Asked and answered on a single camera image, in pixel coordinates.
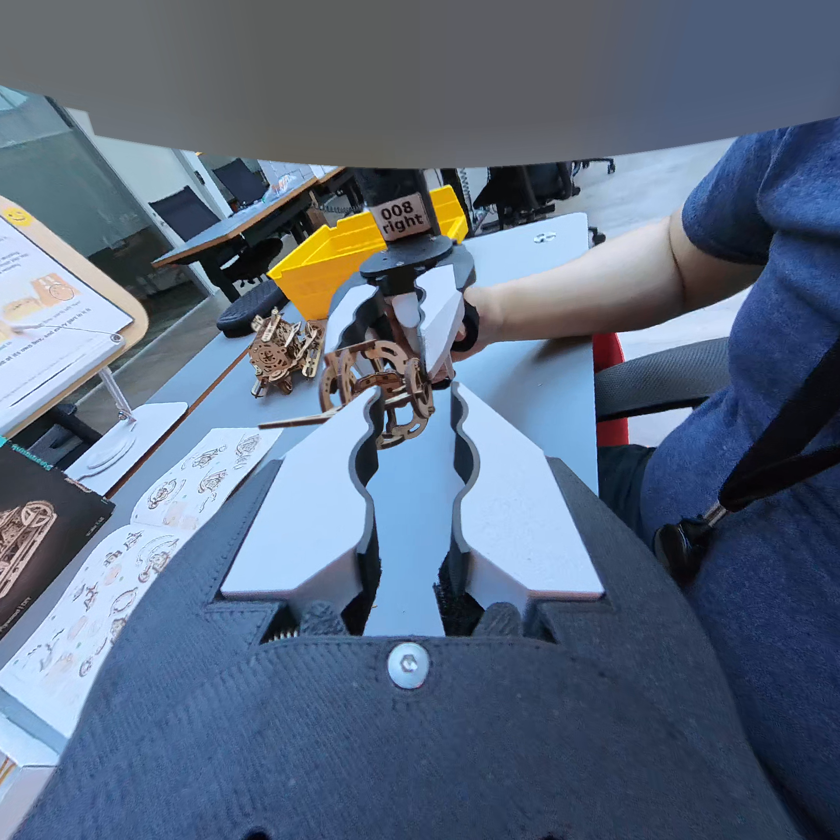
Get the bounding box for black shoulder strap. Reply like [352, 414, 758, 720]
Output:
[653, 341, 840, 572]

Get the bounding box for white stand base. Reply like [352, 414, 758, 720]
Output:
[66, 331, 190, 497]

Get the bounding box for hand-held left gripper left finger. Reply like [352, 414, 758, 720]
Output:
[221, 386, 386, 636]

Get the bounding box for yellow plastic bin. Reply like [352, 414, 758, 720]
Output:
[268, 185, 468, 324]

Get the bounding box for black model kit box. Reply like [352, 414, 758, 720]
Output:
[0, 435, 116, 642]

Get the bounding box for open instruction manual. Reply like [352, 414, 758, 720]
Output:
[0, 215, 135, 411]

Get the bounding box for round wooden model assembly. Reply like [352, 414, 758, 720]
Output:
[258, 338, 455, 452]

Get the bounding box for person's dark pants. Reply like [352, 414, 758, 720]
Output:
[596, 445, 657, 546]

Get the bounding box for white box lid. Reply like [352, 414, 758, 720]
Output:
[0, 686, 70, 788]

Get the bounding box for white parts diagram sheet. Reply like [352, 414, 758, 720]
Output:
[0, 427, 284, 756]

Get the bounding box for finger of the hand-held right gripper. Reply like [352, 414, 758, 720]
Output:
[416, 266, 466, 383]
[325, 282, 398, 368]

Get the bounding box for person's right forearm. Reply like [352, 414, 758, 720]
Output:
[505, 209, 749, 345]

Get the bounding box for wooden book stand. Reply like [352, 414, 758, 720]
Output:
[0, 195, 149, 439]

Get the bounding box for person in blue shirt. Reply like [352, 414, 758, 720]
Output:
[640, 118, 840, 840]

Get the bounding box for dark desk with wood edge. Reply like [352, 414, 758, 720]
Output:
[152, 167, 347, 304]

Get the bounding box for person's right hand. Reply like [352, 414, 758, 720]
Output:
[453, 285, 519, 358]

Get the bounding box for finished wooden gear model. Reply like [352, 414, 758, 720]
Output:
[248, 307, 327, 399]

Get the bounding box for black padded chair back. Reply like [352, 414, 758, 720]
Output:
[217, 281, 294, 340]

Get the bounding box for red black office chair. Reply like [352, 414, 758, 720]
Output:
[592, 331, 732, 448]

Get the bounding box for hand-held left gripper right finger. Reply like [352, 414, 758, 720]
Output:
[435, 382, 605, 636]

